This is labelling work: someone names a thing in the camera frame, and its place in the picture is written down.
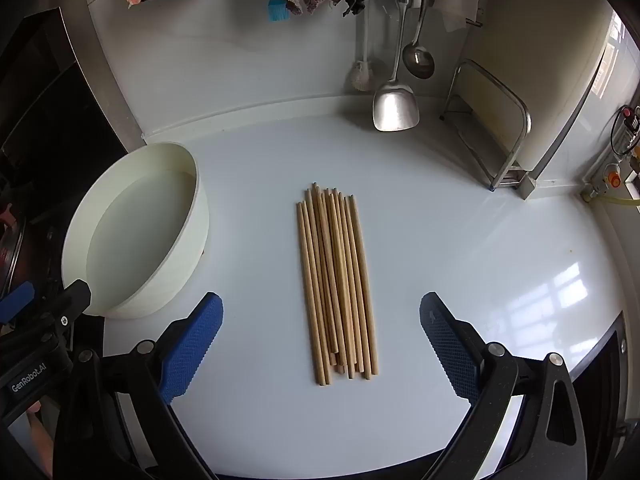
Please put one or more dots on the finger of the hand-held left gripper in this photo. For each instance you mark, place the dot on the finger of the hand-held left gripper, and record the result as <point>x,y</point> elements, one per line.
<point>70,297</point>
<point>17,302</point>

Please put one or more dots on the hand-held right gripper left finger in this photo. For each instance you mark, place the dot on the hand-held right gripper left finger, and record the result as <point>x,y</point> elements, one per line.
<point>195,345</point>

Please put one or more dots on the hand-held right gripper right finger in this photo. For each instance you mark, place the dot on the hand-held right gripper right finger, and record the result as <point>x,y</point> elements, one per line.
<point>450,347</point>

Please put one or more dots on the white plastic basin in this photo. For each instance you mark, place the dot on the white plastic basin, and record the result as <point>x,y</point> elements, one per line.
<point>135,220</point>

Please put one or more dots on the pile of wooden chopsticks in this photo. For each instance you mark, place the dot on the pile of wooden chopsticks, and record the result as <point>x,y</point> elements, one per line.
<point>340,285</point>

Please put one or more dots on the metal rack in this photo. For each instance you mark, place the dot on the metal rack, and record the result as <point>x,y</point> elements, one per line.
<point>505,177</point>

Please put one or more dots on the grey pipe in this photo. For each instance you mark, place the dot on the grey pipe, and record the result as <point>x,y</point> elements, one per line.
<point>607,180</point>

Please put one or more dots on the metal spatula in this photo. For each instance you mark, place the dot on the metal spatula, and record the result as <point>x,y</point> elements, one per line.
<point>395,110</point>

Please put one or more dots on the grey metal corner trim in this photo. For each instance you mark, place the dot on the grey metal corner trim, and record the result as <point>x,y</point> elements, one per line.
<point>575,125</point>

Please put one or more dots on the white dish brush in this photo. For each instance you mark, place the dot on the white dish brush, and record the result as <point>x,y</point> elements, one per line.
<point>362,77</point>

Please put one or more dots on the gas valve with red knob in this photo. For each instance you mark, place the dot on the gas valve with red knob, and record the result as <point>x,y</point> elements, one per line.
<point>627,122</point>

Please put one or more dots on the metal ladle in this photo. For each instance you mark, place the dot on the metal ladle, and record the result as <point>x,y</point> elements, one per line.
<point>419,62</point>

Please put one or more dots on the window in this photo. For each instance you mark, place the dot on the window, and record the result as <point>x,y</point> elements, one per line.
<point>607,60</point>

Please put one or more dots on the blue brush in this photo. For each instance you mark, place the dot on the blue brush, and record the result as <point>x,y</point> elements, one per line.
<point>277,10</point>

